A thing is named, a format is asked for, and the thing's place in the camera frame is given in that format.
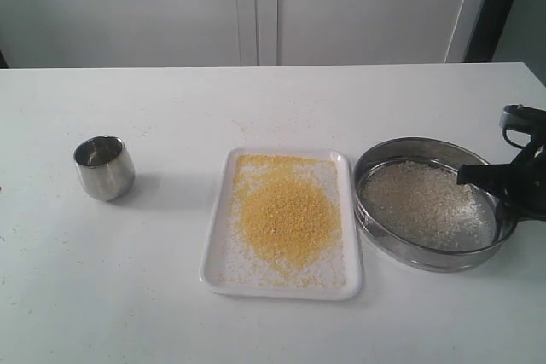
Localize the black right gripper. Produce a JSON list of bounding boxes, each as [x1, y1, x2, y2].
[[456, 133, 546, 222]]

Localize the round metal sieve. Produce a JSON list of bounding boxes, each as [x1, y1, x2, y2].
[[352, 137, 517, 273]]

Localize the stainless steel cup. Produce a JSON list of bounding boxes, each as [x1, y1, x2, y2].
[[73, 136, 136, 202]]

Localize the yellow and white grains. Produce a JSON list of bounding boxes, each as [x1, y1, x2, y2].
[[359, 161, 495, 251]]

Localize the fine yellow sifted grains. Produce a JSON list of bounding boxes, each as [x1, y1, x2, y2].
[[218, 154, 346, 290]]

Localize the white square tray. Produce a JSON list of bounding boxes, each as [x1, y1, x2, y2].
[[200, 147, 363, 301]]

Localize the white cabinet doors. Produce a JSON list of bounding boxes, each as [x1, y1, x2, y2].
[[1, 0, 484, 68]]

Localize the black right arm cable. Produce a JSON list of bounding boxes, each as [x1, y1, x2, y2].
[[502, 124, 541, 150]]

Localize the dark right wrist camera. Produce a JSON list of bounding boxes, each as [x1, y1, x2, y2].
[[500, 104, 546, 135]]

